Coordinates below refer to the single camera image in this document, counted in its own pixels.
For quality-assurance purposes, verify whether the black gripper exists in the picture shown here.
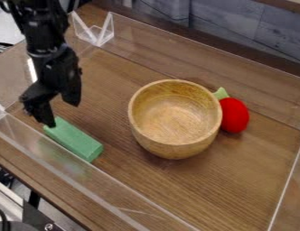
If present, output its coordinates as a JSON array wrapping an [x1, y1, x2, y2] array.
[[19, 44, 82, 127]]

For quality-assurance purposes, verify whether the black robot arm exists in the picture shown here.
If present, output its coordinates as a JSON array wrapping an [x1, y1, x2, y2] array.
[[6, 0, 82, 127]]

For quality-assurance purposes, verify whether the clear acrylic tray enclosure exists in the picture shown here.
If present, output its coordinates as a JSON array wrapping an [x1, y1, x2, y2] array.
[[0, 16, 300, 231]]

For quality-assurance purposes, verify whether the green rectangular stick block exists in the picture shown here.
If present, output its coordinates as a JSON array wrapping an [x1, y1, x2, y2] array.
[[43, 116, 105, 162]]

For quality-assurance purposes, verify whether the red plush strawberry toy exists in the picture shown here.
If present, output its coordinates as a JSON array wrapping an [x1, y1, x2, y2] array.
[[215, 87, 251, 134]]

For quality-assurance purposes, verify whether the clear acrylic corner bracket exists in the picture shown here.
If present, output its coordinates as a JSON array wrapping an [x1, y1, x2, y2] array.
[[72, 11, 114, 47]]

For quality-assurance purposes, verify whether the brown wooden bowl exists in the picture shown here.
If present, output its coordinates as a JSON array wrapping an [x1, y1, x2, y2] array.
[[128, 79, 223, 160]]

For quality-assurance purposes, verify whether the black table leg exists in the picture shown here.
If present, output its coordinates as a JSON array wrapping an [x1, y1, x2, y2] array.
[[29, 191, 41, 209]]

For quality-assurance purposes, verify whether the black equipment with cable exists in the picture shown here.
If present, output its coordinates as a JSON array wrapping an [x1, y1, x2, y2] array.
[[0, 202, 66, 231]]

